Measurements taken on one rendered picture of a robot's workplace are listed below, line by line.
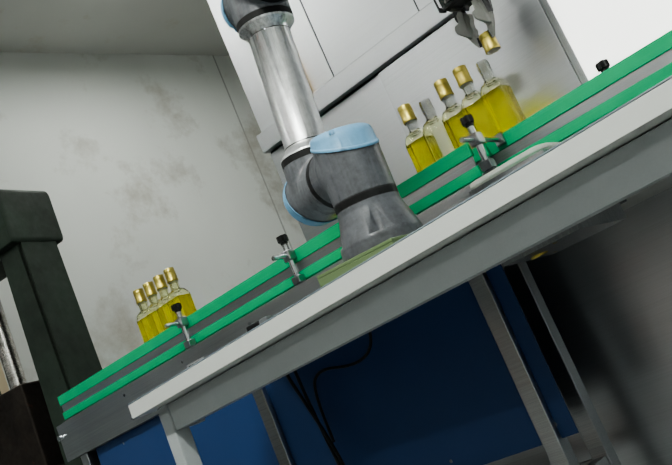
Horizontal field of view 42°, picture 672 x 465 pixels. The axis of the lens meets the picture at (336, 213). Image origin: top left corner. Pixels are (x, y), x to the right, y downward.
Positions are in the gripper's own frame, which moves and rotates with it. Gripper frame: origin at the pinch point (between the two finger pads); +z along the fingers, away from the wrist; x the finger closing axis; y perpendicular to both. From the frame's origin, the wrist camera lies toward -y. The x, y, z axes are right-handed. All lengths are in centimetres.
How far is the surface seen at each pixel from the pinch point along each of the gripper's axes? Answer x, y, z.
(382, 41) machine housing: -35.6, -9.4, -21.5
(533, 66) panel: -2.1, -14.9, 7.0
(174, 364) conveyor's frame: -117, 35, 31
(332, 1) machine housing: -46, -10, -41
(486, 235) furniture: 22, 56, 48
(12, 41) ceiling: -350, -65, -223
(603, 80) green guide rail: 18.7, -2.3, 22.4
